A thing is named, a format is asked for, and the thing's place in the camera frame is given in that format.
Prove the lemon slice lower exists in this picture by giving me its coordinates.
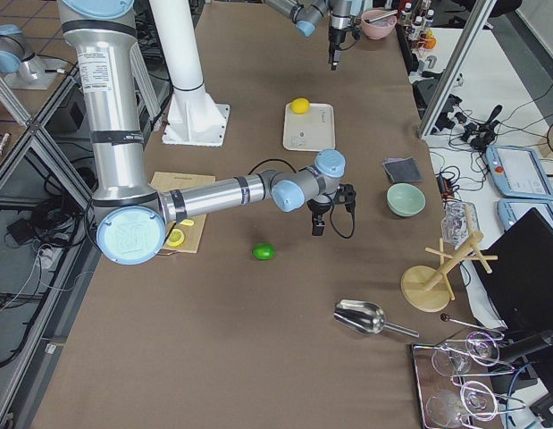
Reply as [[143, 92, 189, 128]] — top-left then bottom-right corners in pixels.
[[164, 228, 186, 249]]

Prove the aluminium frame post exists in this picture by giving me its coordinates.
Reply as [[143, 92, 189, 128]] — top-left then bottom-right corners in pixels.
[[417, 0, 497, 139]]

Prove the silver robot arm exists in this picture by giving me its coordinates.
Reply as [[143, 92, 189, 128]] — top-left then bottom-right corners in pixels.
[[264, 0, 364, 71], [58, 1, 356, 265]]

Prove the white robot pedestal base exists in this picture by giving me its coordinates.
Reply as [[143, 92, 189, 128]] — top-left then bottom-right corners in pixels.
[[150, 0, 230, 147]]

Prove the bamboo cutting board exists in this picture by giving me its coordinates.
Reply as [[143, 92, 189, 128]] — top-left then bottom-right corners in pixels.
[[149, 172, 217, 256]]

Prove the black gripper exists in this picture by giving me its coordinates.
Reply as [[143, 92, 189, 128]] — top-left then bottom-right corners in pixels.
[[307, 184, 356, 236], [328, 13, 348, 71]]

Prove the grey folded cloth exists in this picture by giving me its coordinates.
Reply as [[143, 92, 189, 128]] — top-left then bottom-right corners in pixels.
[[382, 157, 423, 183]]

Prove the blue teach pendant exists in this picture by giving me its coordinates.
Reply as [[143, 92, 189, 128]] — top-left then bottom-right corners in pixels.
[[485, 145, 553, 201]]

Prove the pink bowl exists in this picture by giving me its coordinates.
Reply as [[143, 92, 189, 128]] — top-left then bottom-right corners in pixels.
[[361, 9, 398, 40]]

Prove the wine glass rack tray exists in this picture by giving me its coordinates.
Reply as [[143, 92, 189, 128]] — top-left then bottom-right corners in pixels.
[[411, 331, 525, 428]]

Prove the light green bowl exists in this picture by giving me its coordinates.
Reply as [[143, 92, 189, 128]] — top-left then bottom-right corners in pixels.
[[387, 183, 426, 217]]

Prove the wooden mug tree stand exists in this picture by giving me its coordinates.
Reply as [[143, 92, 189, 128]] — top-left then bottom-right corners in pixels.
[[400, 203, 499, 312]]

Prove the white rabbit print tray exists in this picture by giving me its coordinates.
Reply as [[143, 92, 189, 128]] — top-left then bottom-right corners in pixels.
[[282, 103, 336, 152]]

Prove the yellow lemon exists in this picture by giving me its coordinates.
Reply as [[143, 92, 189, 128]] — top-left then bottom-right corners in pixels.
[[289, 97, 311, 114]]

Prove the metal scoop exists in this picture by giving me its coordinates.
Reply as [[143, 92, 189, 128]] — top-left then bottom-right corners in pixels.
[[333, 299, 419, 338]]

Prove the green lime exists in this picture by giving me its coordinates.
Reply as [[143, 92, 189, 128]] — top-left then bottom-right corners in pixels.
[[252, 242, 276, 260]]

